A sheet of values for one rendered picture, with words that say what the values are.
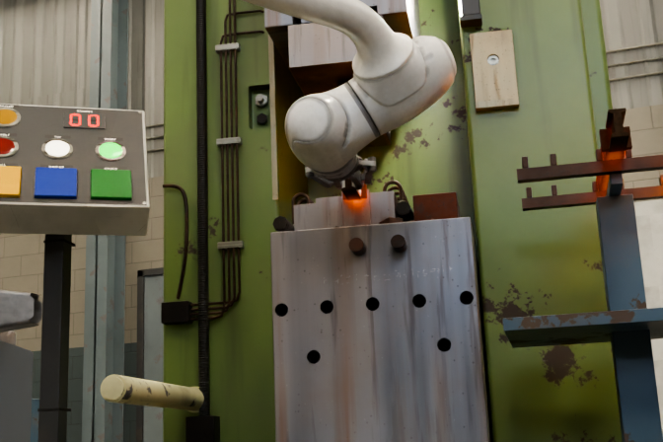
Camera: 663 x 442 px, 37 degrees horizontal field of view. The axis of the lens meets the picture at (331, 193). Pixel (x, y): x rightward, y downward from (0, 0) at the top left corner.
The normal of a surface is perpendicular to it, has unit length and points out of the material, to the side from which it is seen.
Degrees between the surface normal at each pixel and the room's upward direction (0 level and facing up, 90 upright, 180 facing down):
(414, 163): 90
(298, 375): 90
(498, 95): 90
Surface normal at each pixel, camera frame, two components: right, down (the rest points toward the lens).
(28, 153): 0.21, -0.70
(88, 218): 0.17, 0.71
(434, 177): -0.17, -0.24
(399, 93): 0.23, 0.46
